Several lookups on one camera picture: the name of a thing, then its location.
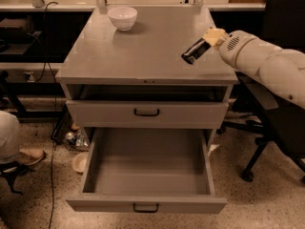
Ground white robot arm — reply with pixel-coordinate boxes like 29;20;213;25
203;29;305;108

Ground soda can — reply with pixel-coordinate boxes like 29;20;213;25
65;132;76;145

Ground open grey lower drawer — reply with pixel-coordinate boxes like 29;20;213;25
67;128;227;214

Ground person leg light trousers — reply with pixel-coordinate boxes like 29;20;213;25
0;111;20;164

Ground black stool base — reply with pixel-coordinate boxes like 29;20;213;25
0;161;32;195

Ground closed grey upper drawer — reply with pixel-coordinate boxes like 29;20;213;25
66;100;228;129

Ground small round tan plate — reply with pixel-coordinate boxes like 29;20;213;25
71;152;88;173

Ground grey drawer cabinet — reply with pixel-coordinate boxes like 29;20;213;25
56;6;236;143

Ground black upper drawer handle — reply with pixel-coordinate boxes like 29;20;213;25
133;109;160;117

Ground wire basket with items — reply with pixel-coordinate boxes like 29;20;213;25
65;130;89;152

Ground tan shoe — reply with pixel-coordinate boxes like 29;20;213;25
16;149;45;166

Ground white ceramic bowl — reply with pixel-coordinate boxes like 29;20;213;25
108;6;137;31

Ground wall power outlet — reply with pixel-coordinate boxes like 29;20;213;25
24;72;35;82

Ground black power cable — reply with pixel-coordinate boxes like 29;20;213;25
26;1;59;229

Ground black office chair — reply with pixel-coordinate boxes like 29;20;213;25
223;0;305;182

